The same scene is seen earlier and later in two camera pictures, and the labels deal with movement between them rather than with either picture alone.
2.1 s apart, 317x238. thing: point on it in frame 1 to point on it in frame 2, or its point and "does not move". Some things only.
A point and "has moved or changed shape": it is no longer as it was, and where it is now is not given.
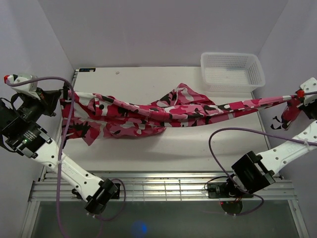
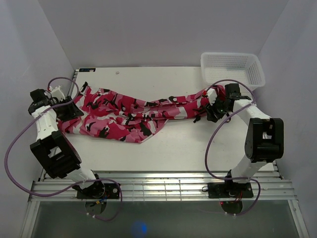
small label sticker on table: [85, 70] does not move
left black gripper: [48, 100] to [73, 112]
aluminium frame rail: [162, 186] does not move
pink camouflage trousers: [95, 117] has moved or changed shape
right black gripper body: [310, 109] to [218, 109]
